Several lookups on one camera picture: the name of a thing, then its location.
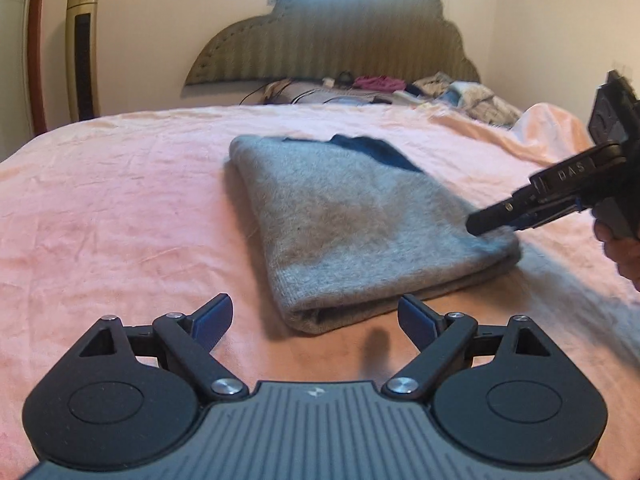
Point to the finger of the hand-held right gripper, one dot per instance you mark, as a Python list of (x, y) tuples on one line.
[(495, 217), (542, 215)]

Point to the pink bed sheet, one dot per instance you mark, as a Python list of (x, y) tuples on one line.
[(125, 200)]

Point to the navy and grey knit sweater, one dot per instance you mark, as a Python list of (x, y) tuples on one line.
[(350, 230)]

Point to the plaid cloth pile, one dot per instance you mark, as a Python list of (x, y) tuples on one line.
[(475, 100)]

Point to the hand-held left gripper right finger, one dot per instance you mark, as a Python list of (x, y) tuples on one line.
[(417, 321)]

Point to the striped grey pillow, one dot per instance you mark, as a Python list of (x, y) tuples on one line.
[(320, 94)]

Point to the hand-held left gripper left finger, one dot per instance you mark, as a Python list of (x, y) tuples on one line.
[(216, 314)]

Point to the magenta cloth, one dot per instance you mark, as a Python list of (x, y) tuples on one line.
[(377, 82)]

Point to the brown wooden door frame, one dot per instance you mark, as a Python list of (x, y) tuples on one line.
[(36, 50)]

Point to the gold tower air conditioner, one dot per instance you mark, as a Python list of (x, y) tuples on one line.
[(82, 50)]

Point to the padded olive headboard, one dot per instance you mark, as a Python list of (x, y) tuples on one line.
[(325, 35)]

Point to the person's right hand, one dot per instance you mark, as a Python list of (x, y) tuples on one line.
[(622, 255)]

